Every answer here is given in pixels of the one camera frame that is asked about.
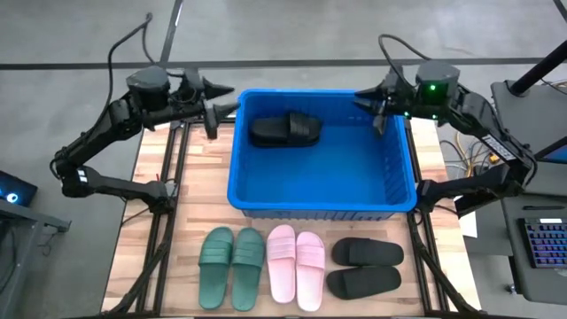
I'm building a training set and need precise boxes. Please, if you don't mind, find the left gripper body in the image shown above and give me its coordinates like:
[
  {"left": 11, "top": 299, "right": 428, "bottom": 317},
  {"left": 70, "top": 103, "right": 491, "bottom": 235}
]
[{"left": 170, "top": 68, "right": 219, "bottom": 139}]

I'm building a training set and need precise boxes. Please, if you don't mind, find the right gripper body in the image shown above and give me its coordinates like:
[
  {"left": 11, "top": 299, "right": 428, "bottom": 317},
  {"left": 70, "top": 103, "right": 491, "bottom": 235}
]
[{"left": 374, "top": 65, "right": 420, "bottom": 136}]

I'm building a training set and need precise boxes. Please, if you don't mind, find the black ribbed-strap slide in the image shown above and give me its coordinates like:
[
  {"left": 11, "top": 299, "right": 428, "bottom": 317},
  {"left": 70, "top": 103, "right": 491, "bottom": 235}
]
[
  {"left": 249, "top": 130, "right": 321, "bottom": 149},
  {"left": 251, "top": 111, "right": 323, "bottom": 142}
]

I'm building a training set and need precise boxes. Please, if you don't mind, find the blue plastic bin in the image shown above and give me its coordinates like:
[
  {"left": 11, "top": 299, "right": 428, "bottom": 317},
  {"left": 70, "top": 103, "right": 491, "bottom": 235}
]
[{"left": 227, "top": 88, "right": 418, "bottom": 222}]

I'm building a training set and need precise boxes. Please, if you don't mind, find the black smooth-strap slide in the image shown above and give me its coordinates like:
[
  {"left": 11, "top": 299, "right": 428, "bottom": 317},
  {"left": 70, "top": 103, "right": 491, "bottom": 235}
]
[
  {"left": 331, "top": 237, "right": 405, "bottom": 268},
  {"left": 326, "top": 265, "right": 403, "bottom": 301}
]

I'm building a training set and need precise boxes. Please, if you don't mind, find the green slide sandal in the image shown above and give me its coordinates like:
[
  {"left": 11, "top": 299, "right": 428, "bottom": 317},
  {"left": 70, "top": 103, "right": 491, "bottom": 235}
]
[
  {"left": 198, "top": 226, "right": 235, "bottom": 310},
  {"left": 230, "top": 227, "right": 266, "bottom": 312}
]

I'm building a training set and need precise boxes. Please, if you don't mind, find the pink slide sandal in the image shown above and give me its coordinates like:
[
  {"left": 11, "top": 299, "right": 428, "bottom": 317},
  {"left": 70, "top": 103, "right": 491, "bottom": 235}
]
[
  {"left": 265, "top": 223, "right": 297, "bottom": 305},
  {"left": 295, "top": 230, "right": 326, "bottom": 313}
]

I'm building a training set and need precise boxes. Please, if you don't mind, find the dark grey desk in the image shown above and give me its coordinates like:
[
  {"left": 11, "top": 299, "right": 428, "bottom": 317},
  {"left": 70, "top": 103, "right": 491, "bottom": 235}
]
[{"left": 490, "top": 79, "right": 567, "bottom": 307}]

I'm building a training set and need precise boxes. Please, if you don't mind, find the black pole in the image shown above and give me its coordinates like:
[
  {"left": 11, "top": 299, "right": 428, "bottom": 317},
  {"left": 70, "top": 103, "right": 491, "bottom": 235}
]
[{"left": 509, "top": 39, "right": 567, "bottom": 97}]

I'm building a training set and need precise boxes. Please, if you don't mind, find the white paper sheet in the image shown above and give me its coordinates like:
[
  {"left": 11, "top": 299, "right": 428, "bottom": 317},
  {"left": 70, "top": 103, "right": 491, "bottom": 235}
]
[{"left": 458, "top": 197, "right": 478, "bottom": 238}]

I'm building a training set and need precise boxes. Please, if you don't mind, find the computer monitor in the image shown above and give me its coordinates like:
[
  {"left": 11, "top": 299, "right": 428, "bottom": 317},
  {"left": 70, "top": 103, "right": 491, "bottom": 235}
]
[{"left": 532, "top": 136, "right": 567, "bottom": 166}]

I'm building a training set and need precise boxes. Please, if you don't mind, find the black device with glowing light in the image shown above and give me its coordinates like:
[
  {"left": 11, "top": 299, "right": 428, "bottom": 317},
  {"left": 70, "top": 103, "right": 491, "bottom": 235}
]
[{"left": 0, "top": 170, "right": 39, "bottom": 208}]

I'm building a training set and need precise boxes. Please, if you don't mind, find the backlit black keyboard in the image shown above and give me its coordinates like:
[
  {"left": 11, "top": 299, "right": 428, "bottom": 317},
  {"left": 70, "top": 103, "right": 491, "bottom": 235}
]
[{"left": 524, "top": 217, "right": 567, "bottom": 270}]

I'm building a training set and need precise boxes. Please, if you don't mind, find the grey metal stand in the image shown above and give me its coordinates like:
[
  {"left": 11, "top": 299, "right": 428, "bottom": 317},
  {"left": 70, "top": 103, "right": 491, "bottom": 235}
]
[{"left": 0, "top": 198, "right": 72, "bottom": 319}]

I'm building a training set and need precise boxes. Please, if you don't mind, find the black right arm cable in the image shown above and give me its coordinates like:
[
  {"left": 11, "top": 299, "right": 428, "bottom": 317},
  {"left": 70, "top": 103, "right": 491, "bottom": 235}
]
[{"left": 377, "top": 34, "right": 433, "bottom": 89}]

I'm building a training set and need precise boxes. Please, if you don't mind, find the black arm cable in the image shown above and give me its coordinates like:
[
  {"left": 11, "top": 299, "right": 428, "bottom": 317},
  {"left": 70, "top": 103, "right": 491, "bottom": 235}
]
[
  {"left": 377, "top": 34, "right": 433, "bottom": 89},
  {"left": 105, "top": 12, "right": 187, "bottom": 114}
]

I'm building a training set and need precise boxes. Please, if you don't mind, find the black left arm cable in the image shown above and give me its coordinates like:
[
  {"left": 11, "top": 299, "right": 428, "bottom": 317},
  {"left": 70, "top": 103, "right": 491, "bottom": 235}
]
[{"left": 105, "top": 12, "right": 187, "bottom": 114}]

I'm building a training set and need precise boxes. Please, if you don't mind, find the yellow cable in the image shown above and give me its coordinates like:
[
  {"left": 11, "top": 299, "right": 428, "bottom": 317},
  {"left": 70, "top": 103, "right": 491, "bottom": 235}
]
[{"left": 440, "top": 132, "right": 506, "bottom": 167}]

